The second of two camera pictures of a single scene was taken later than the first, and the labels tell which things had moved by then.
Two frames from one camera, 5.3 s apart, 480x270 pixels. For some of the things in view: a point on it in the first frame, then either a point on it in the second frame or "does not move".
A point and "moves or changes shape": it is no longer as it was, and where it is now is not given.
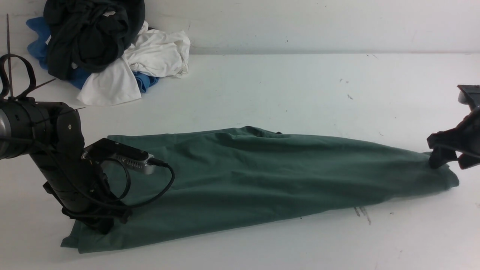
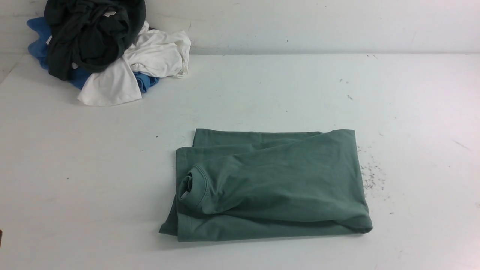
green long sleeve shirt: [212, 178] moves or changes shape
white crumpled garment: [155, 53] does not move
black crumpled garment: [90, 35] does not move
